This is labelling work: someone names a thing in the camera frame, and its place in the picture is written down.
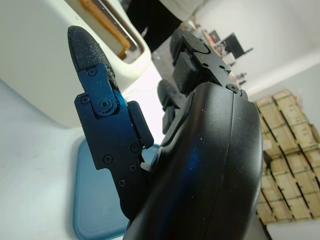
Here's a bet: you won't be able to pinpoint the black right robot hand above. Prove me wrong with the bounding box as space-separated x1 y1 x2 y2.
66 24 266 240

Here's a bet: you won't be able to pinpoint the toast slice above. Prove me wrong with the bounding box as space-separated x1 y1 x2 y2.
79 0 133 59

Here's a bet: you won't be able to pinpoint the person in black trousers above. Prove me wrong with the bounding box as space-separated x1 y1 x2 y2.
126 0 205 53

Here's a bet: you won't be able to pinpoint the white two-slot toaster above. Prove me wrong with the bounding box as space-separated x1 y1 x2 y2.
0 0 153 130

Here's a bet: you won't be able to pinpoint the stacked wooden crates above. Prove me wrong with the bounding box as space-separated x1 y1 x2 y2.
253 88 320 222

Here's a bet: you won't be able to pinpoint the blue plastic tray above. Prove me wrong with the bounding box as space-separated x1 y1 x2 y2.
72 143 161 240

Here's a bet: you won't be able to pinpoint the black monitor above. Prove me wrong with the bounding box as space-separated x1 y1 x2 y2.
221 31 253 60

